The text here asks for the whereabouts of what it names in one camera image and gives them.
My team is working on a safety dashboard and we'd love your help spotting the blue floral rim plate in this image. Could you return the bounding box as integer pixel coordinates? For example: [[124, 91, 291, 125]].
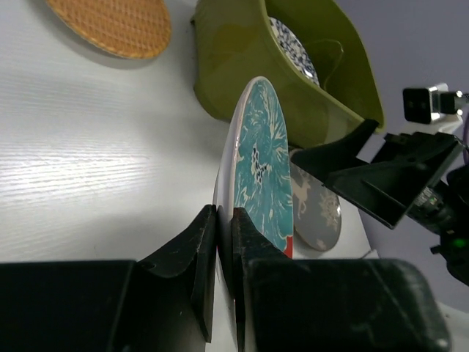
[[269, 17, 320, 87]]

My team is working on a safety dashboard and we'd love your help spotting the orange woven pattern plate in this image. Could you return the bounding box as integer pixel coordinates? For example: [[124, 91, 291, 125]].
[[47, 0, 171, 59]]

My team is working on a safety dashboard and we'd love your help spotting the red and teal plate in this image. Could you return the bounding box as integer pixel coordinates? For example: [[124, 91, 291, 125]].
[[211, 76, 296, 352]]

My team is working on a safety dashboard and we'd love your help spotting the grey deer plate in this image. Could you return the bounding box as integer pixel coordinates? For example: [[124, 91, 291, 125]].
[[290, 163, 342, 252]]

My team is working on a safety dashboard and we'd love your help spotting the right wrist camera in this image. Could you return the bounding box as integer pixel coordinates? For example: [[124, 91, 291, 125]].
[[402, 83, 468, 125]]

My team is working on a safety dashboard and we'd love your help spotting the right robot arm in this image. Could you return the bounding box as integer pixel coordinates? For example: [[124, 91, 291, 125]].
[[292, 120, 468, 284]]

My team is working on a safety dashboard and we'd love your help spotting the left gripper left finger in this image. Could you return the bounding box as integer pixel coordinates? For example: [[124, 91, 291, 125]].
[[139, 205, 217, 343]]

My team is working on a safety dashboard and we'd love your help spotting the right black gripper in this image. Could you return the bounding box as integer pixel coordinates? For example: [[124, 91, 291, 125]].
[[291, 120, 467, 235]]

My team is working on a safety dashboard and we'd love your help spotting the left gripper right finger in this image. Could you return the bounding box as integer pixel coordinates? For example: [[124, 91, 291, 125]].
[[231, 208, 292, 351]]

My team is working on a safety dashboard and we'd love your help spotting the green plastic bin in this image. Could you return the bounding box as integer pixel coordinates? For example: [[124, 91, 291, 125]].
[[192, 0, 385, 147]]

